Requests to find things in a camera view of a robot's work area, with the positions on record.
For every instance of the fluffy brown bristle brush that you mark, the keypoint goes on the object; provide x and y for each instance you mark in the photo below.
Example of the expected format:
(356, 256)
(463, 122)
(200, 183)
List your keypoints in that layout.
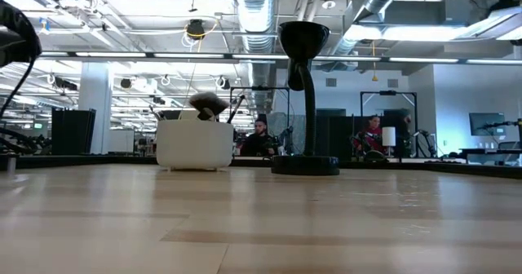
(209, 102)

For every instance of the white round container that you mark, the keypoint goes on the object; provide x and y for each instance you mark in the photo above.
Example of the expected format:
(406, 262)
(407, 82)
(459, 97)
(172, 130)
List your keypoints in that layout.
(195, 145)

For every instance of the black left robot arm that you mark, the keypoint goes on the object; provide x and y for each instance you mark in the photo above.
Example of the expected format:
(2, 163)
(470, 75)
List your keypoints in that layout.
(16, 33)

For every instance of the person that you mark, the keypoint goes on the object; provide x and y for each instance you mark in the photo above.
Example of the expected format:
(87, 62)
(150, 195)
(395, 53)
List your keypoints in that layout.
(373, 123)
(257, 143)

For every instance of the black gooseneck desk lamp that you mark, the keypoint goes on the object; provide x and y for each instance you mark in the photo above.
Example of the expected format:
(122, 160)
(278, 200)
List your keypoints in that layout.
(306, 166)

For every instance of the black room partition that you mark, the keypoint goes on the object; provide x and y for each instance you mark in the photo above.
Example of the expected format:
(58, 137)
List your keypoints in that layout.
(338, 135)

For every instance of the black dome object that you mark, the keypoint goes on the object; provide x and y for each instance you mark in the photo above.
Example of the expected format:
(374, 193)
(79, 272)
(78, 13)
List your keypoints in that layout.
(375, 156)

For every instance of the small white table lamp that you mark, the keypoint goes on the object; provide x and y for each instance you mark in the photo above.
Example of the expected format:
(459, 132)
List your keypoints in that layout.
(388, 136)

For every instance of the white building column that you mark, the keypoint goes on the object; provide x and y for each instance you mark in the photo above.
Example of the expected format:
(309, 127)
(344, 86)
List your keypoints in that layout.
(94, 115)

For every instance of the black panel stack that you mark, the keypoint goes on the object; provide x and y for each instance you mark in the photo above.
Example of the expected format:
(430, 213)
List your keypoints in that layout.
(73, 131)

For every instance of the silver ribbed ceiling duct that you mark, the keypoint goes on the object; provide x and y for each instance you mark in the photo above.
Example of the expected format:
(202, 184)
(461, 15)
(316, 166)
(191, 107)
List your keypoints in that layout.
(255, 13)

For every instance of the black table edge rail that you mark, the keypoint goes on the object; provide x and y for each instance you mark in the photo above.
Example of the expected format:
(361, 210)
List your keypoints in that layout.
(81, 160)

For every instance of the dark wall monitor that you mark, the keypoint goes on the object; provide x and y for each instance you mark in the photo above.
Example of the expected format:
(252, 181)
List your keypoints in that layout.
(487, 123)

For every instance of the grey metal post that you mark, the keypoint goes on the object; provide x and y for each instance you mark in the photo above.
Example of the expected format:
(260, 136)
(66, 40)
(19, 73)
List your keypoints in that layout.
(11, 164)

